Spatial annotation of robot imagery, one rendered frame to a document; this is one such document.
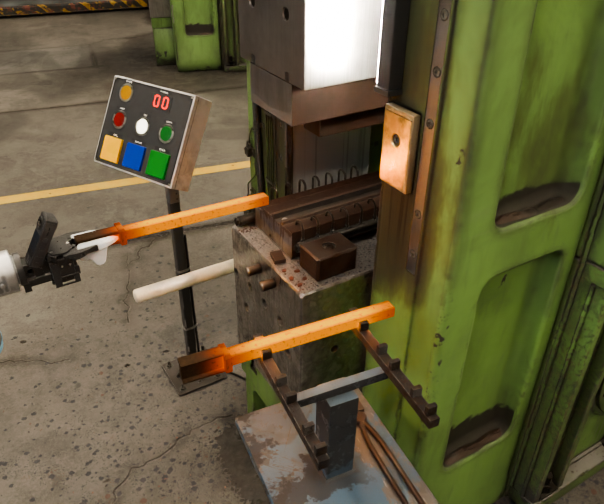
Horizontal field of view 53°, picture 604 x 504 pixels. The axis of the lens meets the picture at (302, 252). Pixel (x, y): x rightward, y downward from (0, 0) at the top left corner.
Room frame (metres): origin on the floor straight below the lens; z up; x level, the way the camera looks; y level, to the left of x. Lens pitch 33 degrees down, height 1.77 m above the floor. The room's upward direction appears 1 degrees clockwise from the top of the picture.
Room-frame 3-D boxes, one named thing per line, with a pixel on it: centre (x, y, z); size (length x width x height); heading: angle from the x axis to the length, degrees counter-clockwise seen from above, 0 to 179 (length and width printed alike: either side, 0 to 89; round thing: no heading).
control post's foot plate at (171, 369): (1.80, 0.44, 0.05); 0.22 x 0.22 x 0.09; 32
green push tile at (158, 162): (1.63, 0.43, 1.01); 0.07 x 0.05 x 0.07; 57
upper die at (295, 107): (1.47, -0.10, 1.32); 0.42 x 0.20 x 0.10; 122
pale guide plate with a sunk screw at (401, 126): (1.16, -0.20, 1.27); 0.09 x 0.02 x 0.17; 32
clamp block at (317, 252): (1.24, -0.07, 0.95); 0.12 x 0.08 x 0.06; 122
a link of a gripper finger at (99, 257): (1.09, 0.44, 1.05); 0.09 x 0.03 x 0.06; 119
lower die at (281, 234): (1.47, -0.10, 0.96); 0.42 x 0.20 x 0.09; 122
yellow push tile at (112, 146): (1.74, 0.60, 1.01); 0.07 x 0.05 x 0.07; 57
